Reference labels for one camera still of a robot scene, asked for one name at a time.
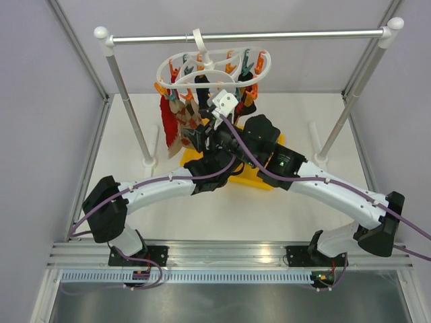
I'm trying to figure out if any small navy sock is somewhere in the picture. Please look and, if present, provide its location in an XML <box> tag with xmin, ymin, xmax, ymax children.
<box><xmin>195</xmin><ymin>75</ymin><xmax>209</xmax><ymax>110</ymax></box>

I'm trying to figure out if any black sock at rear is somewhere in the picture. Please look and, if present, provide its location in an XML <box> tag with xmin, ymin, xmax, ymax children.
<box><xmin>238</xmin><ymin>71</ymin><xmax>254</xmax><ymax>82</ymax></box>

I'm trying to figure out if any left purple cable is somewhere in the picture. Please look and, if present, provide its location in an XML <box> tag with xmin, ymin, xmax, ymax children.
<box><xmin>69</xmin><ymin>154</ymin><xmax>236</xmax><ymax>240</ymax></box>

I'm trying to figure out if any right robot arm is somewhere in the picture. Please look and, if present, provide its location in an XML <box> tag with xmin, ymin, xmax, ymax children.
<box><xmin>183</xmin><ymin>114</ymin><xmax>405</xmax><ymax>266</ymax></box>

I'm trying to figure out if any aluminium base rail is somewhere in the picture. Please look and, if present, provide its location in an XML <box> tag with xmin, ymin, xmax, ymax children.
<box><xmin>47</xmin><ymin>238</ymin><xmax>413</xmax><ymax>271</ymax></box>

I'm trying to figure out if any brown argyle sock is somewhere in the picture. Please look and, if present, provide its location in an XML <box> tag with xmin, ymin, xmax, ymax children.
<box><xmin>176</xmin><ymin>100</ymin><xmax>203</xmax><ymax>149</ymax></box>

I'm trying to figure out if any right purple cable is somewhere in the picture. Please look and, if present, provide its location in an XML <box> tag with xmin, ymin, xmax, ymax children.
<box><xmin>220</xmin><ymin>114</ymin><xmax>431</xmax><ymax>262</ymax></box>

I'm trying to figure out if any white sock hanger frame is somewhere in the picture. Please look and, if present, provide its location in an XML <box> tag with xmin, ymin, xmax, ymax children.
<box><xmin>154</xmin><ymin>28</ymin><xmax>272</xmax><ymax>89</ymax></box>

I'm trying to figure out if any yellow plastic tray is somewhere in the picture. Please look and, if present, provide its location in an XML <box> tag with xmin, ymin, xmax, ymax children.
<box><xmin>180</xmin><ymin>139</ymin><xmax>273</xmax><ymax>190</ymax></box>

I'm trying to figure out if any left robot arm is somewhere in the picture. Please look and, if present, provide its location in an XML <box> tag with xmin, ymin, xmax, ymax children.
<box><xmin>82</xmin><ymin>157</ymin><xmax>236</xmax><ymax>266</ymax></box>

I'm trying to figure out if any beige argyle sock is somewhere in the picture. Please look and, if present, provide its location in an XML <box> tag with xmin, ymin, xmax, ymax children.
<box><xmin>167</xmin><ymin>100</ymin><xmax>187</xmax><ymax>159</ymax></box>

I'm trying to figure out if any purple cable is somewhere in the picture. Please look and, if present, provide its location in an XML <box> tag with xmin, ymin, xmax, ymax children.
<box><xmin>69</xmin><ymin>154</ymin><xmax>236</xmax><ymax>240</ymax></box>
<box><xmin>220</xmin><ymin>114</ymin><xmax>431</xmax><ymax>262</ymax></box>

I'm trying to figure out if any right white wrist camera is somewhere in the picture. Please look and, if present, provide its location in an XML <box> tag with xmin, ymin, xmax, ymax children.
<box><xmin>207</xmin><ymin>89</ymin><xmax>238</xmax><ymax>130</ymax></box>

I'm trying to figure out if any silver clothes rail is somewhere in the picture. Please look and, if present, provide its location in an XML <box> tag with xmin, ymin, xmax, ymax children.
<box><xmin>94</xmin><ymin>17</ymin><xmax>405</xmax><ymax>165</ymax></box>

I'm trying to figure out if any white slotted cable duct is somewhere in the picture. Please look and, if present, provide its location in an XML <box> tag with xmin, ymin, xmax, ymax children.
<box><xmin>61</xmin><ymin>269</ymin><xmax>314</xmax><ymax>284</ymax></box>

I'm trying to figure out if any red sock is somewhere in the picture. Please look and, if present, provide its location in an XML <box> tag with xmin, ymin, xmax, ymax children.
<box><xmin>156</xmin><ymin>83</ymin><xmax>178</xmax><ymax>149</ymax></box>

